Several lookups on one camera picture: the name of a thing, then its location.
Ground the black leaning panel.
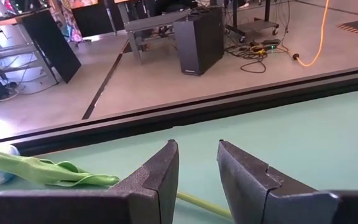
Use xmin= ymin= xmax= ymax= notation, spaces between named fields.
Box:
xmin=21 ymin=11 xmax=83 ymax=84

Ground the black partition panel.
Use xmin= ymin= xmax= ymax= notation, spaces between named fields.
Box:
xmin=71 ymin=0 xmax=117 ymax=38

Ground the black computer tower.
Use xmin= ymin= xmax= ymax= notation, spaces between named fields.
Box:
xmin=173 ymin=6 xmax=225 ymax=77

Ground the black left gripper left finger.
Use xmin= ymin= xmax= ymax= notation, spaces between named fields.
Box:
xmin=0 ymin=139 xmax=180 ymax=224

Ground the yellow hanging cable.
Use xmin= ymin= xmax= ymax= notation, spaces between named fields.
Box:
xmin=292 ymin=0 xmax=331 ymax=68

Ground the black floor cable cover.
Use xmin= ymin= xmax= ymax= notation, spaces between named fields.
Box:
xmin=81 ymin=39 xmax=131 ymax=121

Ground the black cable tangle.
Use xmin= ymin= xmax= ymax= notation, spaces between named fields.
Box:
xmin=224 ymin=37 xmax=291 ymax=74

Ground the floral curtain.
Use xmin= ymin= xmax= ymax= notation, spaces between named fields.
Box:
xmin=47 ymin=0 xmax=84 ymax=44

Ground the black wheeled cart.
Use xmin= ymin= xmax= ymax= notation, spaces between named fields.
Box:
xmin=224 ymin=0 xmax=280 ymax=44

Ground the white artificial tulip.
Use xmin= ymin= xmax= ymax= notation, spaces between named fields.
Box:
xmin=0 ymin=143 xmax=233 ymax=220

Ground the grey metal table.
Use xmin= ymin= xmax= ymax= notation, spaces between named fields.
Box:
xmin=116 ymin=0 xmax=198 ymax=65

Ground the grey metal desk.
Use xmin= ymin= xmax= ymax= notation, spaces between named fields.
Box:
xmin=0 ymin=18 xmax=58 ymax=86

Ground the black power strip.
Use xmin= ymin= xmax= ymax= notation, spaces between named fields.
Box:
xmin=249 ymin=39 xmax=281 ymax=53

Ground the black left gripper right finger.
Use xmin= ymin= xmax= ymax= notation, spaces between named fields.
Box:
xmin=217 ymin=139 xmax=358 ymax=224

